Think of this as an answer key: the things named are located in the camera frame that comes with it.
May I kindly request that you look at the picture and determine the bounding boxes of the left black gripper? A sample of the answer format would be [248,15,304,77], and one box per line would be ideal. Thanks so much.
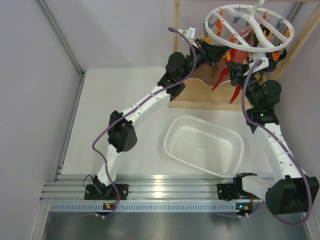
[178,38,230,81]

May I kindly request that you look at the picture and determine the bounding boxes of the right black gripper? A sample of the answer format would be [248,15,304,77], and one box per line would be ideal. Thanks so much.
[226,61,260,108]

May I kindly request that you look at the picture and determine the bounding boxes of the red sock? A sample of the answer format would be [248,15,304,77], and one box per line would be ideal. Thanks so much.
[211,48,236,91]
[229,85,242,104]

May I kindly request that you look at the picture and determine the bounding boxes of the black striped sock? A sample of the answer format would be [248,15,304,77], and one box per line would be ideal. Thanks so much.
[262,52,278,73]
[277,48,287,62]

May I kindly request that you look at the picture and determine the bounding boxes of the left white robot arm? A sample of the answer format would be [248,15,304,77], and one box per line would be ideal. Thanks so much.
[84,39,230,201]

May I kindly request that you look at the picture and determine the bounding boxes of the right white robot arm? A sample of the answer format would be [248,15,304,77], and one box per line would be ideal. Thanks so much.
[226,60,320,217]

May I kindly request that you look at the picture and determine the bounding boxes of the white round clip hanger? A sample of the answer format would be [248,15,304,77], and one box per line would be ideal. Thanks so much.
[204,0,295,53]

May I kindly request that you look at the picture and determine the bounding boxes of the orange patterned sock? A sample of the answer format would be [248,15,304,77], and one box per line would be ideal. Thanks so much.
[190,28,254,87]

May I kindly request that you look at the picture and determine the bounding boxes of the white perforated plastic basket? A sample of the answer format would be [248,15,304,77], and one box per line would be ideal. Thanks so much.
[163,115,244,178]

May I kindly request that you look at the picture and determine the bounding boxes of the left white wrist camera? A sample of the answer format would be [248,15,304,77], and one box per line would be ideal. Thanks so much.
[179,27,196,41]

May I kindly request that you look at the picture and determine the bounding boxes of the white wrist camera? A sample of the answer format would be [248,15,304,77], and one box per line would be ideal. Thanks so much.
[246,53,269,73]
[179,27,196,41]

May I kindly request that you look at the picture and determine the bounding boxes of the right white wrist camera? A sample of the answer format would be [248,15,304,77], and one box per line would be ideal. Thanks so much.
[246,53,269,73]

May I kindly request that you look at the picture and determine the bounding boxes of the wooden hanger stand frame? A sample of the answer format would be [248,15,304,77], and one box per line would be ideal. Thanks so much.
[168,5,320,111]

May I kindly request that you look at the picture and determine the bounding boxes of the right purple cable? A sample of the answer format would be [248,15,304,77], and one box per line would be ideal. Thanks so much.
[241,58,313,226]

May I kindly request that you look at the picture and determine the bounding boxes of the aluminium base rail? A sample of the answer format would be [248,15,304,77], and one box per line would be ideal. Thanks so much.
[39,173,313,215]

